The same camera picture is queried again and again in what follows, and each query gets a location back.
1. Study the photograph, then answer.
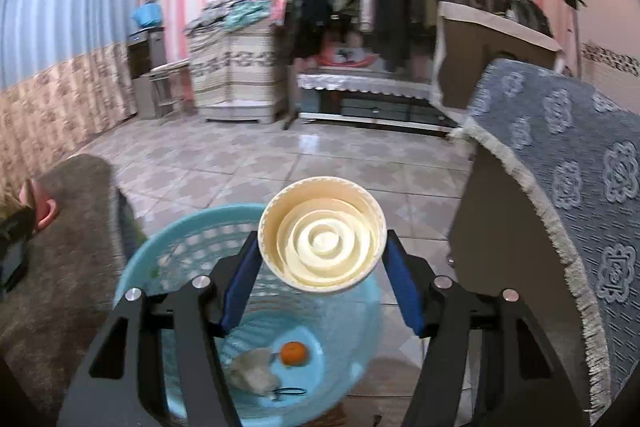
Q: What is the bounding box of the beige cabinet with white trim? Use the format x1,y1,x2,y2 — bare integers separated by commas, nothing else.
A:
432,1,563,110

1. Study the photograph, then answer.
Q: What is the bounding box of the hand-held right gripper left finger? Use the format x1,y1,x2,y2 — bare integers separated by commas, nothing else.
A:
57,231,261,427

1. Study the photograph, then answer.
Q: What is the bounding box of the light blue plastic basket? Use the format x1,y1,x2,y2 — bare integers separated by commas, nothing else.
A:
114,203,383,427

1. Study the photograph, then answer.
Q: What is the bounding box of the blue patterned fringed cloth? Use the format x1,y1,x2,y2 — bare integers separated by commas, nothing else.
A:
447,58,640,423

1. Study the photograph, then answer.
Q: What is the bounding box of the blue water bottle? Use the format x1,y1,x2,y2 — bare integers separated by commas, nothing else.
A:
131,0,165,30

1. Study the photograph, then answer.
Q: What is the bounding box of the pink cup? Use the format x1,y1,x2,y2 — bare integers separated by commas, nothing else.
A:
20,179,58,230

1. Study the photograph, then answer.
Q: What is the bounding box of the pile of folded clothes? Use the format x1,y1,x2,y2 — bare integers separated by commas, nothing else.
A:
185,0,281,32

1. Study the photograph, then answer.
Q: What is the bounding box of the crumpled grey tissue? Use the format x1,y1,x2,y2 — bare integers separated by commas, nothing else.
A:
227,348,283,400

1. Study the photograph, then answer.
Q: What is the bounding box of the cloth covered cabinet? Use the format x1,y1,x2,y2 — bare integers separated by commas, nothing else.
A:
185,19,281,125

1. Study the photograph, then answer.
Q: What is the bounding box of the red and white bag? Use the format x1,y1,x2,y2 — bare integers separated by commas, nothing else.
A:
320,34,381,68

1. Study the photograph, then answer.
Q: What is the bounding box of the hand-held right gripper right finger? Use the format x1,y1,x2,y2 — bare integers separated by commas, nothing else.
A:
382,229,591,427

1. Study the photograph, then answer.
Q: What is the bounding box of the brown sofa armrest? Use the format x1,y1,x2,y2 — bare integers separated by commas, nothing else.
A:
447,142,606,427

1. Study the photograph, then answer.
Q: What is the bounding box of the orange fruit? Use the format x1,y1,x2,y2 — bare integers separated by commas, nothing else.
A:
280,341,308,367

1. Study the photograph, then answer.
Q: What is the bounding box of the row of hanging clothes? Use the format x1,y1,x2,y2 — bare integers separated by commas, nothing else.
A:
290,0,551,72

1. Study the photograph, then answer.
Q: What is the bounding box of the low dark bench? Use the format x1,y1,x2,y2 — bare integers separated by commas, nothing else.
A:
297,69,458,135

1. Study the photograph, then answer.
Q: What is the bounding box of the small stool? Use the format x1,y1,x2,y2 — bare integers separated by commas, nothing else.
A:
150,59,193,118

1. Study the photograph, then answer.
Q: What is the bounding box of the blue and floral curtain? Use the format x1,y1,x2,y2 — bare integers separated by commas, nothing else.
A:
0,0,143,202

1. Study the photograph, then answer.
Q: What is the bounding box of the brown rug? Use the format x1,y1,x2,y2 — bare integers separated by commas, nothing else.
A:
0,154,146,408

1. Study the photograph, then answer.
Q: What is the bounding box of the grey water dispenser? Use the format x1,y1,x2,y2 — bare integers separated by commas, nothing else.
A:
127,27,168,118

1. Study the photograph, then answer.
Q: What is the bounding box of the cream ribbed cup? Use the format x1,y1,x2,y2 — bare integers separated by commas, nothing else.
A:
257,176,388,294

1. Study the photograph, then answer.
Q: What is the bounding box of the white lace cloth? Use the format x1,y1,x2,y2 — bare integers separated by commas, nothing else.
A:
297,71,433,100

